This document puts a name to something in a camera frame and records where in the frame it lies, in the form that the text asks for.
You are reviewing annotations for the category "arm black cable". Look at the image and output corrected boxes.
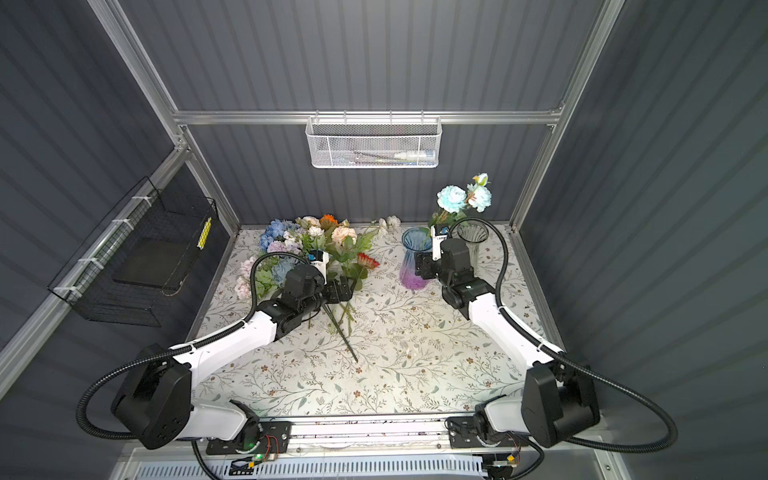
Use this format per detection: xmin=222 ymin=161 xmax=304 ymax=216
xmin=446 ymin=217 xmax=679 ymax=454
xmin=74 ymin=250 xmax=313 ymax=442

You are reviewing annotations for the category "clear ribbed glass vase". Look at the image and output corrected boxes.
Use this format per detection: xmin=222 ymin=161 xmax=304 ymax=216
xmin=455 ymin=219 xmax=489 ymax=270

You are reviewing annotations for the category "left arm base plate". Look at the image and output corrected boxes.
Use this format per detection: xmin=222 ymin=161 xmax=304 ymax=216
xmin=205 ymin=421 xmax=293 ymax=458

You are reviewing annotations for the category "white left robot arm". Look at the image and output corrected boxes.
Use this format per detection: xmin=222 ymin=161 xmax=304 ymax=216
xmin=111 ymin=264 xmax=356 ymax=449

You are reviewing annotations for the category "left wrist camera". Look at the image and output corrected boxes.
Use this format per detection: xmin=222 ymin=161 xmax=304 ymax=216
xmin=307 ymin=249 xmax=330 ymax=281

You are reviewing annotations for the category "black wire wall basket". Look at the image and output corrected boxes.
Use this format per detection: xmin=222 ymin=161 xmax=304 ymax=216
xmin=49 ymin=181 xmax=218 ymax=327

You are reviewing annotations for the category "mixed flower bouquet pile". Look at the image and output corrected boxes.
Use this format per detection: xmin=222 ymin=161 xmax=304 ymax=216
xmin=232 ymin=214 xmax=378 ymax=344

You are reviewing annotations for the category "red sunflower stem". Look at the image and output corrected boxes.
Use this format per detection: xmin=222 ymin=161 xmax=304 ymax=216
xmin=327 ymin=253 xmax=380 ymax=362

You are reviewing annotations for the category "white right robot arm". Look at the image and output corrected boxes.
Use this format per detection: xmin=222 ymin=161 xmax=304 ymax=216
xmin=416 ymin=235 xmax=600 ymax=447

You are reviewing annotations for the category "light blue flower stem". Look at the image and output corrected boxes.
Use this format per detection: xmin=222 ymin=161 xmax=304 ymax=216
xmin=428 ymin=172 xmax=492 ymax=227

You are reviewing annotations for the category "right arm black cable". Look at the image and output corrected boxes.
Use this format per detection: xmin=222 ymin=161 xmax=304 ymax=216
xmin=446 ymin=217 xmax=679 ymax=454

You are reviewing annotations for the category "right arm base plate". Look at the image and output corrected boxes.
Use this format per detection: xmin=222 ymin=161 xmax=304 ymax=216
xmin=443 ymin=414 xmax=530 ymax=450

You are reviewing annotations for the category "aluminium front rail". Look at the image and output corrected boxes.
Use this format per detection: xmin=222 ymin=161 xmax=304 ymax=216
xmin=119 ymin=410 xmax=601 ymax=457

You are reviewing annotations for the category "white wire mesh basket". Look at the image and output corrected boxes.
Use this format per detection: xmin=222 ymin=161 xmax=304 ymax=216
xmin=305 ymin=117 xmax=443 ymax=169

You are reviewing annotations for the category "white small flower stem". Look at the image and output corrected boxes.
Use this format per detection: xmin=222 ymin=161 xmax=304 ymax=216
xmin=374 ymin=215 xmax=401 ymax=235

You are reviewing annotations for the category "blue purple glass vase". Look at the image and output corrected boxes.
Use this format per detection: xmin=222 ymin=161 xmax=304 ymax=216
xmin=399 ymin=227 xmax=432 ymax=291

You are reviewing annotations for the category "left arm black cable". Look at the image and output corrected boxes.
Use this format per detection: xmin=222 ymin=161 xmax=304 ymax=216
xmin=74 ymin=250 xmax=313 ymax=442

